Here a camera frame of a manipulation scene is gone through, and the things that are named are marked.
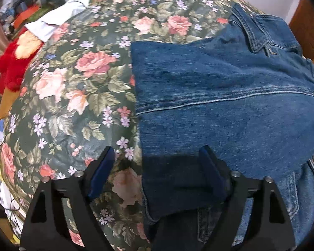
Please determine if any red plush toy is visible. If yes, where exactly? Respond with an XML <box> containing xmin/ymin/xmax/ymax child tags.
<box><xmin>0</xmin><ymin>27</ymin><xmax>44</xmax><ymax>93</ymax></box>

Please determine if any blue denim jacket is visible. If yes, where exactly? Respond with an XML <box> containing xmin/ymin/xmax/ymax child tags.
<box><xmin>131</xmin><ymin>4</ymin><xmax>314</xmax><ymax>251</ymax></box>

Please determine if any floral bed blanket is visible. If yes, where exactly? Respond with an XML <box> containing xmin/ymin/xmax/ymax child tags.
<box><xmin>0</xmin><ymin>0</ymin><xmax>267</xmax><ymax>251</ymax></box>

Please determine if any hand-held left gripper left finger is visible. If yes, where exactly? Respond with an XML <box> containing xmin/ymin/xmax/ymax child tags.
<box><xmin>19</xmin><ymin>146</ymin><xmax>116</xmax><ymax>251</ymax></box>

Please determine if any pile of clutter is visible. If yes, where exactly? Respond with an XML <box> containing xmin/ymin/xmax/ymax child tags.
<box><xmin>0</xmin><ymin>0</ymin><xmax>32</xmax><ymax>32</ymax></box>

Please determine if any white pillow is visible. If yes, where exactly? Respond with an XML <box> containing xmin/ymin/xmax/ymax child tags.
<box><xmin>23</xmin><ymin>0</ymin><xmax>100</xmax><ymax>43</ymax></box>

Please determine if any orange box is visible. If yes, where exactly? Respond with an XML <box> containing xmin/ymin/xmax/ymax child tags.
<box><xmin>13</xmin><ymin>4</ymin><xmax>40</xmax><ymax>28</ymax></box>

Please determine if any wooden door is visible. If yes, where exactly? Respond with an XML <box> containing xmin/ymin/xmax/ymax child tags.
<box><xmin>288</xmin><ymin>0</ymin><xmax>314</xmax><ymax>66</ymax></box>

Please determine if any mustard yellow cloth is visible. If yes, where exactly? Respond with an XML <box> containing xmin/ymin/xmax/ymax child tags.
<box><xmin>0</xmin><ymin>86</ymin><xmax>21</xmax><ymax>120</ymax></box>

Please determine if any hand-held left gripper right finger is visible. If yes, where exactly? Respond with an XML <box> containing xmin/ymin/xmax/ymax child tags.
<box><xmin>152</xmin><ymin>145</ymin><xmax>296</xmax><ymax>251</ymax></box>

